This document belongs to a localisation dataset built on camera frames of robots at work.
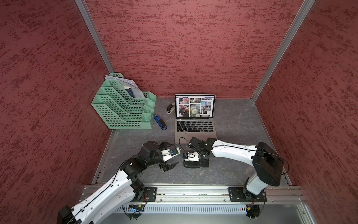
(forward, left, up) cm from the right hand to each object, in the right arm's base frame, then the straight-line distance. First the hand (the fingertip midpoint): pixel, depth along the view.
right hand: (201, 162), depth 84 cm
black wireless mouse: (-1, +6, 0) cm, 6 cm away
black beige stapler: (+43, +21, +2) cm, 48 cm away
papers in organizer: (+50, +60, +17) cm, 80 cm away
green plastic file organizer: (+43, +57, +7) cm, 71 cm away
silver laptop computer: (+35, +2, 0) cm, 35 cm away
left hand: (+1, +17, +11) cm, 21 cm away
